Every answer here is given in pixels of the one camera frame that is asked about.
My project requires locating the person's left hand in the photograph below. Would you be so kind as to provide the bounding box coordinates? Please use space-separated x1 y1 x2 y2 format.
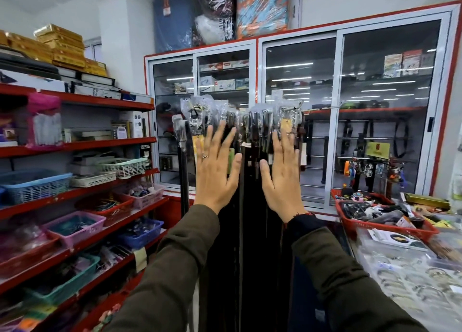
194 120 243 215

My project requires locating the person's right hand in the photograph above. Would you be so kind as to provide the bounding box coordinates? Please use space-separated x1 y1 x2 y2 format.
259 125 308 223

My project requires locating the person's left forearm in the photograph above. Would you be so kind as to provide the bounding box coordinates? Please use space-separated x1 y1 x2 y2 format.
104 204 221 332

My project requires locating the person's right forearm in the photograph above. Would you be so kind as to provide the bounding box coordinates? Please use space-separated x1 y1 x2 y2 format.
286 213 428 332

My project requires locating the row of hanging black belts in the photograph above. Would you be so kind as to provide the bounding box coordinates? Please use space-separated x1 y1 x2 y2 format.
172 95 308 332

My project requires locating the small red counter tray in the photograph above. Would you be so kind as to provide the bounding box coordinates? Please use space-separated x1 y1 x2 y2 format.
330 188 396 207

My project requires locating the pink plastic basket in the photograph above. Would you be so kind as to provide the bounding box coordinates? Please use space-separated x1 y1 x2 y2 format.
122 183 166 210

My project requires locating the white product box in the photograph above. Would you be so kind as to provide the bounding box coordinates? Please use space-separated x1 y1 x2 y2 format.
119 110 144 138

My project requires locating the yellow sign card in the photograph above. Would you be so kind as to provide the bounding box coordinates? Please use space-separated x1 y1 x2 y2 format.
365 141 391 160

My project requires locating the pale green plastic basket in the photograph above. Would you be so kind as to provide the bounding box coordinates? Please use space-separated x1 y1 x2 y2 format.
97 157 149 180

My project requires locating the red-framed glass display cabinet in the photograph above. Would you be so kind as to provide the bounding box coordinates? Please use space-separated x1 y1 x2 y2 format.
144 0 462 217

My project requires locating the dark blue plastic basket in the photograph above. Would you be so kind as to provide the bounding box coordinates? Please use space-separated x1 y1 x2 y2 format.
115 218 165 250

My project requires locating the red metal shelf rack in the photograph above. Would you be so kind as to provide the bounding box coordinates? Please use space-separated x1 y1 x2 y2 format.
0 83 170 332

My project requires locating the white flat plastic basket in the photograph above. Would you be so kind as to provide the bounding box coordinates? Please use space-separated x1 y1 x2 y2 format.
70 172 117 188

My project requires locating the blue wrapped mattress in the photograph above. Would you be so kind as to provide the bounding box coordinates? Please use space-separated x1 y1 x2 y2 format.
152 0 196 53

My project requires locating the black patterned wrapped mattress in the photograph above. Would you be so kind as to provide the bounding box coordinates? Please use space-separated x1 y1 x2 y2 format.
190 0 237 44

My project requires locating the golden green tray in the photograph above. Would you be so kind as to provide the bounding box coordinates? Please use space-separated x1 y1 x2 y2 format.
403 192 451 211

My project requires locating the stack of white flat boxes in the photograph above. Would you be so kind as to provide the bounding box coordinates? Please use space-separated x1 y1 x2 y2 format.
0 69 122 100

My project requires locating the orange teal patterned mattress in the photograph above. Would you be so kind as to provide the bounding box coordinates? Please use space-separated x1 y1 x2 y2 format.
236 0 291 39

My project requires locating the row of printed cabinet boxes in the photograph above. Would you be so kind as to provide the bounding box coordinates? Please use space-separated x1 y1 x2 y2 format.
382 50 436 78

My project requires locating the lilac plastic basket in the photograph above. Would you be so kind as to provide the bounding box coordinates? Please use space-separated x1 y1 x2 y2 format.
42 211 107 249

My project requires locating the pink plastic packet bag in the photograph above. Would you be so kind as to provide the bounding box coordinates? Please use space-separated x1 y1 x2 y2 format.
26 92 64 151

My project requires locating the pile of clear bangle packets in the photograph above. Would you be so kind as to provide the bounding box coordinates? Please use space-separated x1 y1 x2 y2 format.
355 230 462 332

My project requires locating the stack of golden boxes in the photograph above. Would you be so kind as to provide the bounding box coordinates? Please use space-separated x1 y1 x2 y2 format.
0 24 108 78

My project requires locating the stack of black cases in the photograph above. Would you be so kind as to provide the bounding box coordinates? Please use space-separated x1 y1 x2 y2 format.
0 51 61 80

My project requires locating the teal plastic basket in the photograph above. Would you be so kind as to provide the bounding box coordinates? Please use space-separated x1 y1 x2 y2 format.
25 254 101 306

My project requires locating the large red plastic basket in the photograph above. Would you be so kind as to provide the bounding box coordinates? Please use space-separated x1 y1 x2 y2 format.
0 230 61 279

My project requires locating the rack of hanging keychains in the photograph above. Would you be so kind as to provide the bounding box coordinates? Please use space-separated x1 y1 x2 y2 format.
342 157 407 196

